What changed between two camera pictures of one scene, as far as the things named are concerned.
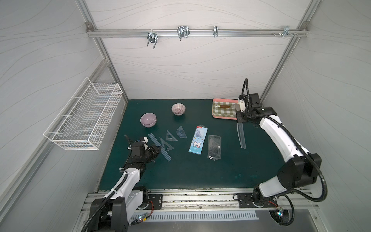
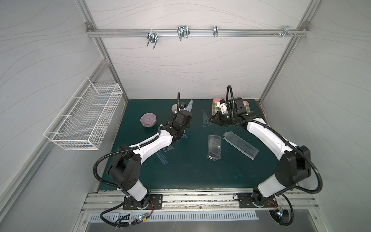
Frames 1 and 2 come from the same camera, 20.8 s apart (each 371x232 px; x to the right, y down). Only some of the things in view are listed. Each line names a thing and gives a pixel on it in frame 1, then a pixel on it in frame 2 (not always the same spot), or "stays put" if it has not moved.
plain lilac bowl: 148,120 stays put
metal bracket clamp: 285,32 stays put
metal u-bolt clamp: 216,31 stays put
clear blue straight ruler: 163,152 -> 163,159
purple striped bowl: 178,108 stays put
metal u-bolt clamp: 152,37 stays put
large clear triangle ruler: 164,143 stays put
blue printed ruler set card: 197,144 -> 189,108
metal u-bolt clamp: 183,31 stays put
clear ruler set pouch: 241,136 -> 246,148
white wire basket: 83,121 stays put
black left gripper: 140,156 -> 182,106
